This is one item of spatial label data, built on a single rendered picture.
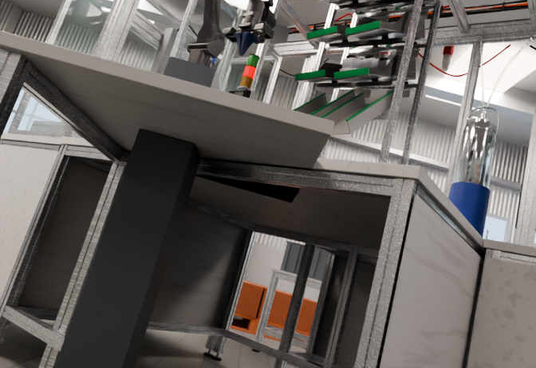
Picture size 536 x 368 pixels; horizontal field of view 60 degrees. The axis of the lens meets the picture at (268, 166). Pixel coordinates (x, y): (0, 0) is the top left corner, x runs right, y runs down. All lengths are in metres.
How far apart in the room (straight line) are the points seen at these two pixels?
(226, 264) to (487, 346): 1.64
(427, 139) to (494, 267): 4.65
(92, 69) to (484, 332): 1.39
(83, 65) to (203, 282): 1.96
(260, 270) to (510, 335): 4.21
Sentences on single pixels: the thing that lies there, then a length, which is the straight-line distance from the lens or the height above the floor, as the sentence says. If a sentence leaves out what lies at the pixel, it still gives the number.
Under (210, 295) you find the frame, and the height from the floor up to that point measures 0.35.
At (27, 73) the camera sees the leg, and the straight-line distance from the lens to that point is 1.11.
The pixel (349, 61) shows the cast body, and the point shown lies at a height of 1.24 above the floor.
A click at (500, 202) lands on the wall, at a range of 6.50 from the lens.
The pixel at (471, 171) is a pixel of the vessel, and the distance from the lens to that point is 2.12.
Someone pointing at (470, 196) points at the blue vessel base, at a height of 1.07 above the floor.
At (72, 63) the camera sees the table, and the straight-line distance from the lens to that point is 1.01.
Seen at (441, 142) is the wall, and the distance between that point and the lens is 6.36.
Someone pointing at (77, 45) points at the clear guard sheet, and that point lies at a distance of 2.50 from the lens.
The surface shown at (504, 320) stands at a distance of 1.72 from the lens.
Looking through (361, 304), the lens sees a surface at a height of 0.54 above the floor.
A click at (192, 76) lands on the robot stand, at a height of 1.02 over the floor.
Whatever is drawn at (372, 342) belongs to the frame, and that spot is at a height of 0.47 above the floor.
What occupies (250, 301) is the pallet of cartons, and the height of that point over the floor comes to 0.28.
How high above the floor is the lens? 0.54
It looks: 13 degrees up
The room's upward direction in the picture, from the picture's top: 16 degrees clockwise
